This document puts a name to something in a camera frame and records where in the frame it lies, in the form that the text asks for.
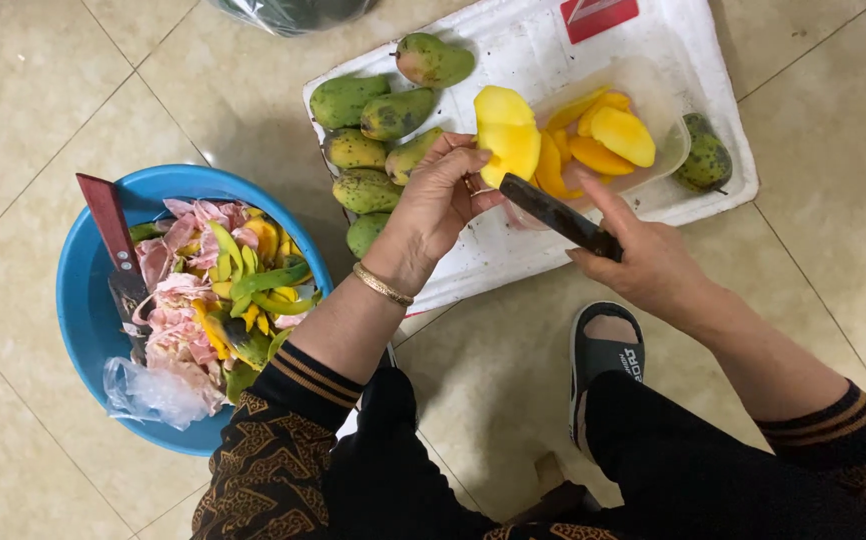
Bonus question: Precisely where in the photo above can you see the red handled cleaver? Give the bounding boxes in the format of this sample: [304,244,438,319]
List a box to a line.
[76,172,156,366]

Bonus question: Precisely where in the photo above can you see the white foam tray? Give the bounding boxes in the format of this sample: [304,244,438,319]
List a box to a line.
[302,0,760,316]

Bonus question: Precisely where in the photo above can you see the black gold patterned top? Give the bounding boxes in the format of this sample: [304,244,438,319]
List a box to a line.
[191,341,866,540]

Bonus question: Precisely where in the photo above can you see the gold bracelet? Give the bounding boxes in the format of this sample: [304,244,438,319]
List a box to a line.
[352,261,415,309]

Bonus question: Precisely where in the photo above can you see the black slide sandal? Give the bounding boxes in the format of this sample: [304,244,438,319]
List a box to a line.
[568,301,646,455]

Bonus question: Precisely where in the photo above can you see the blue plastic basin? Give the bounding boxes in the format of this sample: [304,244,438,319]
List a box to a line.
[56,163,336,457]

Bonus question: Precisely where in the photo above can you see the brown wooden stool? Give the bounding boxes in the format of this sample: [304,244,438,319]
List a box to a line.
[508,452,602,526]

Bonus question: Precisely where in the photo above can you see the person's foot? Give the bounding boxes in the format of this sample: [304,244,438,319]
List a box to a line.
[574,315,640,462]

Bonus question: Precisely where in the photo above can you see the dark kitchen knife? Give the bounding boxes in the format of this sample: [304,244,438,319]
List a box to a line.
[499,172,625,264]

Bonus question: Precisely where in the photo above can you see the red white sticker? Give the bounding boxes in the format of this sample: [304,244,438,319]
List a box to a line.
[559,0,640,45]

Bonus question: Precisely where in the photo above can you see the clear bag with dark contents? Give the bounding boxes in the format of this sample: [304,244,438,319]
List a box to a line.
[208,0,381,37]

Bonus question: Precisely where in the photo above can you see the crumpled clear plastic bag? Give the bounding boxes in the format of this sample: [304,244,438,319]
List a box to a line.
[103,356,212,432]

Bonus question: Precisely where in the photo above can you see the green spotted mango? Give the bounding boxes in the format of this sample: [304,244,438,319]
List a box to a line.
[673,112,734,196]

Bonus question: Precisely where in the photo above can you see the heap of mango peels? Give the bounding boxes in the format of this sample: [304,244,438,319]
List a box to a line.
[129,216,323,406]

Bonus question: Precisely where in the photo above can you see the heap of pink wrappers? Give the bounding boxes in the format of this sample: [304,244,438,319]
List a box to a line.
[135,198,310,414]

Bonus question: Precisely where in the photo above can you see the black trousers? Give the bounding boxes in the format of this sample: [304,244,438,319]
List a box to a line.
[324,367,866,540]

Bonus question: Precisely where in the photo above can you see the peeled yellow mango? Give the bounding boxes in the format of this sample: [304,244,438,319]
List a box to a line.
[474,84,542,190]

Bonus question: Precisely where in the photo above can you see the pile of green mangoes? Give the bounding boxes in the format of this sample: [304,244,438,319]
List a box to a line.
[310,32,476,260]

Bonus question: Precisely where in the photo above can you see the person's right hand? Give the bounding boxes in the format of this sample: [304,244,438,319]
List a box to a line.
[566,177,710,325]

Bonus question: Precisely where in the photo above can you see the person's left hand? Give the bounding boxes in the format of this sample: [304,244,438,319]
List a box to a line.
[365,131,507,300]

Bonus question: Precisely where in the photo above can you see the clear plastic container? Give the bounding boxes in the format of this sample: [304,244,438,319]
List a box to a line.
[504,56,692,230]

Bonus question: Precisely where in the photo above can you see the heap of yellow mango slices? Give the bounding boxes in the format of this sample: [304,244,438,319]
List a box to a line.
[534,84,657,200]

